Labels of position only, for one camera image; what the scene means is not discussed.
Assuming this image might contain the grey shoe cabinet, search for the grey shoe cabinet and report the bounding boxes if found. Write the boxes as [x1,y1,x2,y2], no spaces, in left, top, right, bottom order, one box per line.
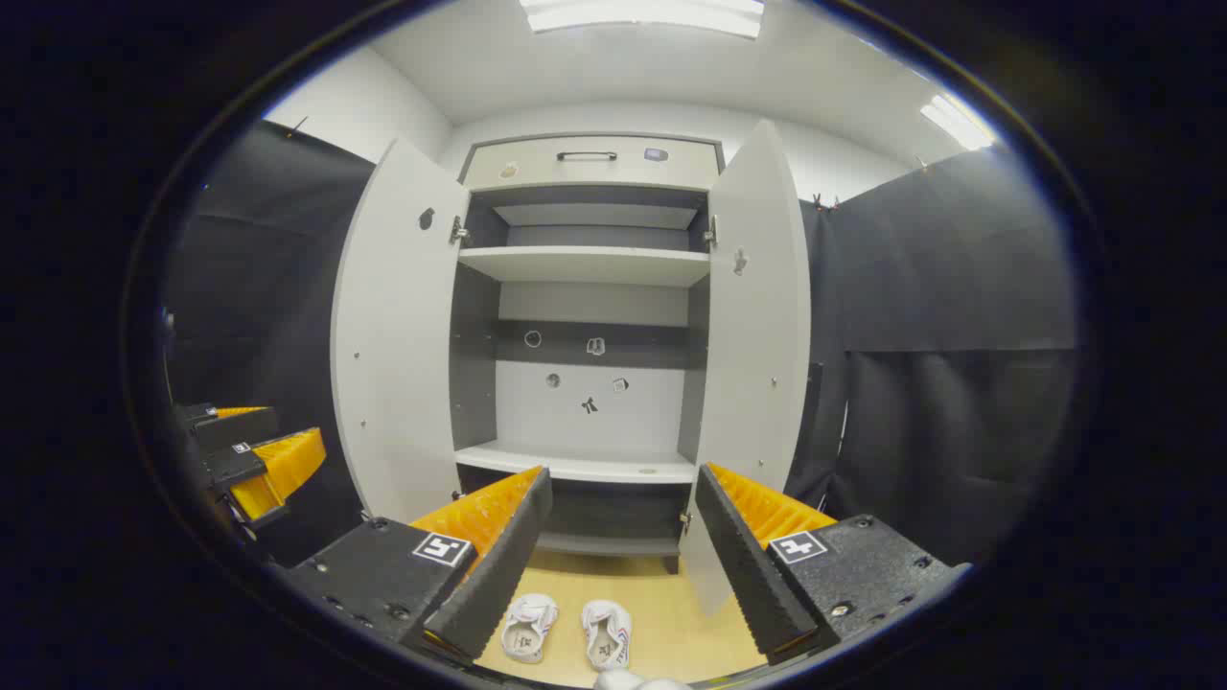
[449,132,726,576]

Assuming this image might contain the grey cabinet shelf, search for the grey cabinet shelf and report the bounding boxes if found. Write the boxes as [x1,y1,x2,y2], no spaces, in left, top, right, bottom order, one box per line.
[492,203,699,231]
[458,245,712,288]
[455,441,698,485]

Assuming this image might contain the white shoe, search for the white shoe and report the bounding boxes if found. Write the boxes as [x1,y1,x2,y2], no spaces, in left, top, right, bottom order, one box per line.
[500,593,561,665]
[581,600,635,672]

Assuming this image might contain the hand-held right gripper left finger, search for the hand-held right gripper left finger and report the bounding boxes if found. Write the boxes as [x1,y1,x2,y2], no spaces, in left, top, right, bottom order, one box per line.
[273,467,554,667]

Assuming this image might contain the grey shoe cabinet door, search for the grey shoe cabinet door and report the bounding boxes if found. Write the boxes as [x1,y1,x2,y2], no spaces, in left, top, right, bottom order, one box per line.
[331,137,472,526]
[679,120,813,617]

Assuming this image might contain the grey cabinet drawer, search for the grey cabinet drawer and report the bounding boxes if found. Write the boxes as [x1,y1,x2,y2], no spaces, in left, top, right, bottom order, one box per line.
[460,136,722,193]

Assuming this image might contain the black backdrop cloth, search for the black backdrop cloth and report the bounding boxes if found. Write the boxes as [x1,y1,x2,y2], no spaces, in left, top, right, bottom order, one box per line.
[163,120,377,566]
[829,144,1079,566]
[784,199,854,509]

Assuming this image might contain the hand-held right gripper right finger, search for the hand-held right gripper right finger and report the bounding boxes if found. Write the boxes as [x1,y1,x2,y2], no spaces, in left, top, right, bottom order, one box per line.
[695,463,969,667]

